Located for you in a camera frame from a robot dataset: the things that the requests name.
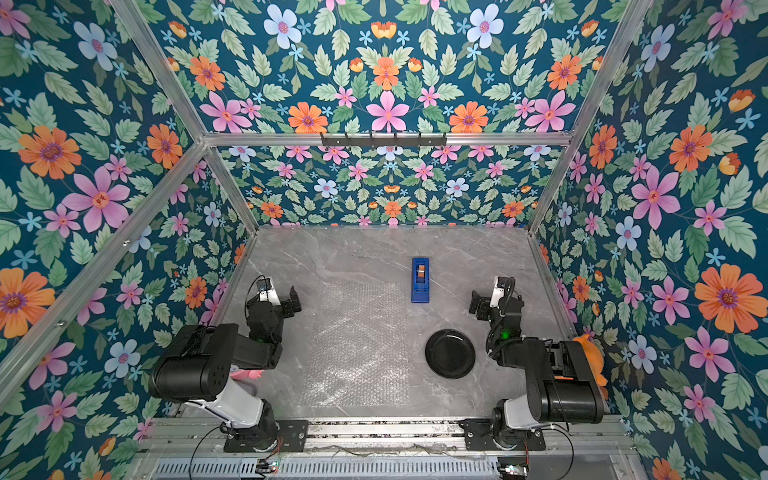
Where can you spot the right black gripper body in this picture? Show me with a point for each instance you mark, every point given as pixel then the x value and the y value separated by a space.
pixel 480 303

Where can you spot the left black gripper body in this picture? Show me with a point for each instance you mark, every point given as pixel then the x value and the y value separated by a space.
pixel 285 311

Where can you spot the black dinner plate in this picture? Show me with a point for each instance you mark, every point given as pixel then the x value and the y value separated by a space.
pixel 450 354

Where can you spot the clear bubble wrap sheet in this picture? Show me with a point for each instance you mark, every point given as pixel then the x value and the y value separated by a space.
pixel 358 352

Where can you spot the blue tape dispenser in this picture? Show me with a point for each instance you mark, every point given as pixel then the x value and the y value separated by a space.
pixel 420 280

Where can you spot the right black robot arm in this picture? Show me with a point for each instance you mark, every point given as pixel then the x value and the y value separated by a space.
pixel 560 386

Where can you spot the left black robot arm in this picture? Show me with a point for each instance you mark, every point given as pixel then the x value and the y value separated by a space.
pixel 195 369

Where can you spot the pink round object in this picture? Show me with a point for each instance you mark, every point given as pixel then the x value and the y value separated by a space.
pixel 246 375

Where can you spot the orange plush toy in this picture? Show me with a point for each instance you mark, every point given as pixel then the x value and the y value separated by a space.
pixel 595 359

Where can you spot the white ventilation grille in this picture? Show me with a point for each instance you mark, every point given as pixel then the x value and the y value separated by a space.
pixel 331 468

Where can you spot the black hook rack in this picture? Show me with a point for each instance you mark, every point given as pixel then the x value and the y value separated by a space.
pixel 371 140

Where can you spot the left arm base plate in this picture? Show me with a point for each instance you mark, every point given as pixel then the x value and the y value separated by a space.
pixel 281 435

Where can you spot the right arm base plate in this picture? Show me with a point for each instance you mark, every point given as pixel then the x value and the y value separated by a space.
pixel 484 434

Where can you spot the aluminium mounting rail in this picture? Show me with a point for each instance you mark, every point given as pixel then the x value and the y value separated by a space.
pixel 389 436

